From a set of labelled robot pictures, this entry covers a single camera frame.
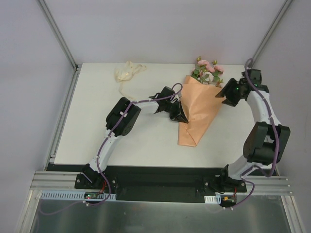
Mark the pink fake flower stem three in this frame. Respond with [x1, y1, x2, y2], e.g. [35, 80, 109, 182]
[213, 76, 223, 88]

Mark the kraft wrapping paper sheet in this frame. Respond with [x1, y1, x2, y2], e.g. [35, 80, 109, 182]
[178, 75, 224, 147]

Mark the pink fake flower stem one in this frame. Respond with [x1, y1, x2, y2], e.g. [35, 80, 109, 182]
[212, 60, 224, 80]

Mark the pink fake flower stem four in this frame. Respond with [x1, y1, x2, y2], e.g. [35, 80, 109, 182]
[199, 71, 220, 83]

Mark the pink fake flower stem two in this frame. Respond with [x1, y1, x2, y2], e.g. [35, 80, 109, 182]
[193, 56, 211, 75]

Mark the cream ribbon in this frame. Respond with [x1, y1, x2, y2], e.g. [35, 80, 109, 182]
[114, 61, 147, 101]

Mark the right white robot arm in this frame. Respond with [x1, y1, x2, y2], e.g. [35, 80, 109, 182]
[215, 68, 291, 193]

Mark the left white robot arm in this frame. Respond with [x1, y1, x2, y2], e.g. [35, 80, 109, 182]
[75, 86, 189, 189]

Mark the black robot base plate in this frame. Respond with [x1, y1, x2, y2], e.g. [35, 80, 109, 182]
[74, 165, 246, 203]

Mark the right white cable duct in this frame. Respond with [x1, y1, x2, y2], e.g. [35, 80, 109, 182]
[204, 196, 221, 204]

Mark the white cable duct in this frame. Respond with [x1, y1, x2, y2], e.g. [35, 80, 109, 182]
[204, 196, 221, 204]
[41, 191, 117, 201]

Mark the right aluminium frame post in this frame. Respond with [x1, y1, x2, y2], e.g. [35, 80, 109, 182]
[249, 0, 294, 67]

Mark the aluminium frame post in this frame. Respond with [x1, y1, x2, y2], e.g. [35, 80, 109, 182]
[36, 0, 78, 70]
[249, 0, 294, 67]

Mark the left aluminium frame post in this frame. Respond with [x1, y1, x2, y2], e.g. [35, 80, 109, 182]
[36, 0, 78, 70]

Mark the left white cable duct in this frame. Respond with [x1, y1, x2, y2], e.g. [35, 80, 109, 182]
[41, 191, 117, 201]

